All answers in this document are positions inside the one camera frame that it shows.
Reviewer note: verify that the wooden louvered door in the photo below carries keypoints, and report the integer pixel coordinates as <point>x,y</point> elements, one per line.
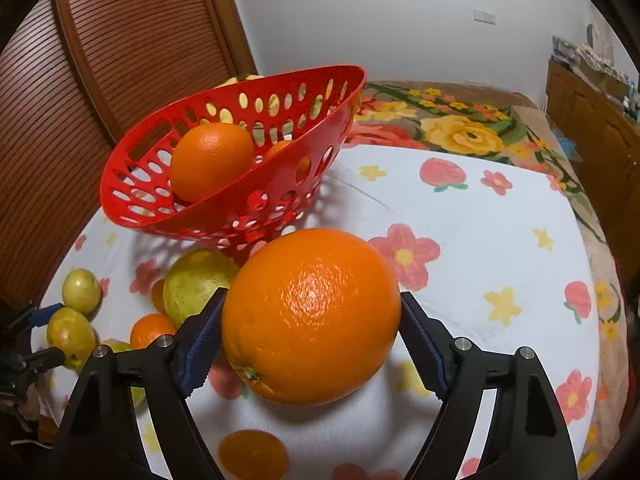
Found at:
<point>45,160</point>
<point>150,45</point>

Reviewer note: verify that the person's dark clothing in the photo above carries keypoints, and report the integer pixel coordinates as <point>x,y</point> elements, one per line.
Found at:
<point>20,462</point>

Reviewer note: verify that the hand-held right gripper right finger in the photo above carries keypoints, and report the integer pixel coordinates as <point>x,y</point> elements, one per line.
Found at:
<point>425,355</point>

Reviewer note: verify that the pile of packets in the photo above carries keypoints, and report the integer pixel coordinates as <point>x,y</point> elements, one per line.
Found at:
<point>595,62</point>

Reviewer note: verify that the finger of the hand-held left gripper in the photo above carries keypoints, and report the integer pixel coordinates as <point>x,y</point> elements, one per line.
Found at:
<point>45,357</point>
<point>45,313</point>

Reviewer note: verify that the white floral tablecloth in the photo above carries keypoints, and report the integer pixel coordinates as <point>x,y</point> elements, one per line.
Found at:
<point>475,240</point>

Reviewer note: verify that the small tangerine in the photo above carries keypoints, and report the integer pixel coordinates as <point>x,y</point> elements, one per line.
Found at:
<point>252,455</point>
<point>150,332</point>
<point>158,297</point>

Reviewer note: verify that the blue bag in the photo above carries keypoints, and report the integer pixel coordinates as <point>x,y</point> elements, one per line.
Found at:
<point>568,148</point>

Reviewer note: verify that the red perforated plastic basket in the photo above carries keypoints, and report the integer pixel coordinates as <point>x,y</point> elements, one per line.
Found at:
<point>332,135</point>

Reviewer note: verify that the small yellow guava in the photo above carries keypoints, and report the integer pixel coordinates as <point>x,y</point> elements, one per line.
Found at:
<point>80,290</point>
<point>70,332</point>

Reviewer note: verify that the white wall switch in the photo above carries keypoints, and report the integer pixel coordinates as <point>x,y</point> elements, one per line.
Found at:
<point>484,16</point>

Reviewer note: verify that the floral blanket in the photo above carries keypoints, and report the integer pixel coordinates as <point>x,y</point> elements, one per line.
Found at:
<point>465,130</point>

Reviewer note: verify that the large yellow-green guava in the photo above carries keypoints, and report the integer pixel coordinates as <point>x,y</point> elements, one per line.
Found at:
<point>192,285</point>

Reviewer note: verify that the small orange kumquat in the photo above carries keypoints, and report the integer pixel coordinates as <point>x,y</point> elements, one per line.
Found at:
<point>279,150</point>

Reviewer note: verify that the yellow object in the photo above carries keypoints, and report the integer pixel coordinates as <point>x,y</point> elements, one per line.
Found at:
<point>245,79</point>

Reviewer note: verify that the wooden cabinet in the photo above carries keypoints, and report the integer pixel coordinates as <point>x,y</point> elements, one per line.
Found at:
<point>595,125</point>

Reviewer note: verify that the small light green guava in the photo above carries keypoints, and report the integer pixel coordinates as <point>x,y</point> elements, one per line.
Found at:
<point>120,346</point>

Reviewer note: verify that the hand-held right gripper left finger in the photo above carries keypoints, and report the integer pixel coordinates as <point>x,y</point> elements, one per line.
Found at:
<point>200,355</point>

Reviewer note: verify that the large orange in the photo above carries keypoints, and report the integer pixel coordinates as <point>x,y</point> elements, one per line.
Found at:
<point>310,310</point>

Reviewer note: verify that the medium orange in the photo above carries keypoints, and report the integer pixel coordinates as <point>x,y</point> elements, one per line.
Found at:
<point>210,160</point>

